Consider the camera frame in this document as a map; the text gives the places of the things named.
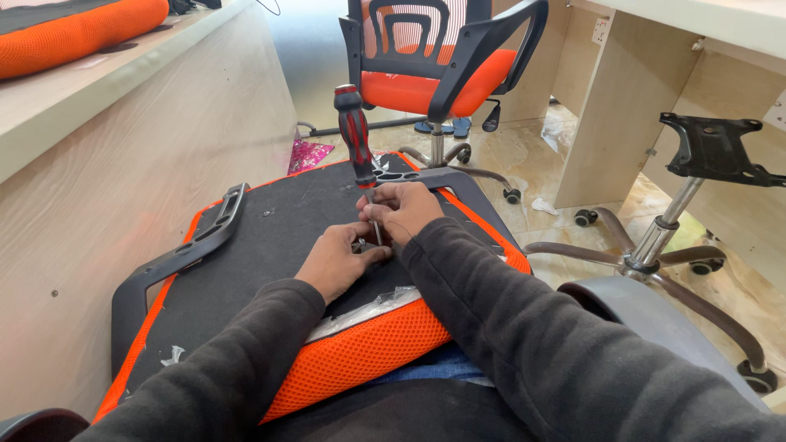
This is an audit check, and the person's left hand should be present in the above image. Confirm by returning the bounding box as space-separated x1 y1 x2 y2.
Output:
295 221 394 305

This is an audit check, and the person's right hand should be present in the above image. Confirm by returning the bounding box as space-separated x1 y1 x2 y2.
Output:
356 181 446 248

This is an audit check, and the red black handled screwdriver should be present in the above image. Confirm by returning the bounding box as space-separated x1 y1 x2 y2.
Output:
333 84 385 248

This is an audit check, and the black plastic chair armrest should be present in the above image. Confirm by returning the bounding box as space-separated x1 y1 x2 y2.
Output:
111 182 251 379
371 167 523 253

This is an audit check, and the clear plastic wrap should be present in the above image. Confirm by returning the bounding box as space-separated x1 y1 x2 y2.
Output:
305 285 425 343

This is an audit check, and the orange mesh chair seat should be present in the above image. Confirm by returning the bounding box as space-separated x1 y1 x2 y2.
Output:
92 151 533 426

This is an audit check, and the pink shiny wrapper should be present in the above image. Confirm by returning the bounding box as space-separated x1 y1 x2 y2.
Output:
287 139 336 176

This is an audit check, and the orange mesh office chair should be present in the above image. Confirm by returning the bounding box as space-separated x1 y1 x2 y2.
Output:
338 0 550 205

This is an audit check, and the chrome chair base with castors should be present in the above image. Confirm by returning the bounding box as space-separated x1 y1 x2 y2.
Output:
522 112 786 395

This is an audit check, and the light wooden desk with socket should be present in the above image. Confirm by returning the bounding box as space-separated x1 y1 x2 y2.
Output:
491 0 786 277

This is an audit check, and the orange mesh seat cushion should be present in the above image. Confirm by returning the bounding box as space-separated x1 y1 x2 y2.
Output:
0 0 170 81

